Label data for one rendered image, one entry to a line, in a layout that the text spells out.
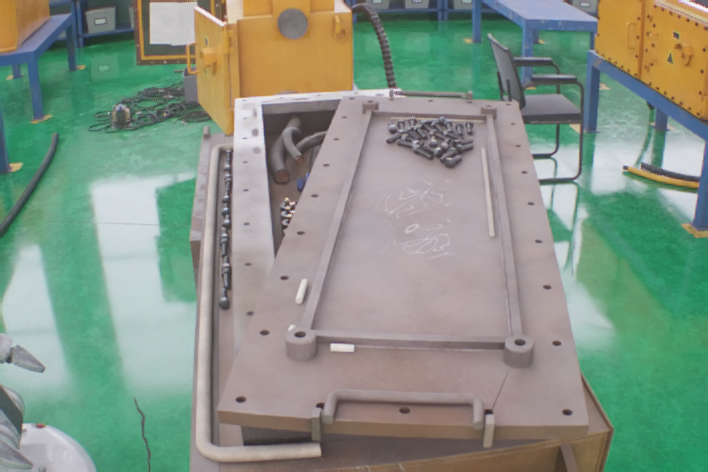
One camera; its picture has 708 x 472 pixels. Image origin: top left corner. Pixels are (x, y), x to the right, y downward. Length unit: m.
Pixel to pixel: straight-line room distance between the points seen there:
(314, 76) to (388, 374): 3.09
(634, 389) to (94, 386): 2.25
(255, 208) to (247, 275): 0.25
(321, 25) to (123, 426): 2.10
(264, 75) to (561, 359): 3.10
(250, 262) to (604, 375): 2.29
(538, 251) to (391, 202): 0.31
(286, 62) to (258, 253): 2.68
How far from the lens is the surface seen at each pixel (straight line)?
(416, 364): 1.05
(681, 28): 4.84
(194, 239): 1.71
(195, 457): 1.13
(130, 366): 3.50
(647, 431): 3.16
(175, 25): 5.47
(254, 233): 1.44
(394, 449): 1.12
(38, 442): 2.60
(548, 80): 4.94
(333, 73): 4.04
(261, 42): 3.96
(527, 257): 1.32
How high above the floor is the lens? 1.98
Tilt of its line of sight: 26 degrees down
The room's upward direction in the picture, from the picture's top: 1 degrees counter-clockwise
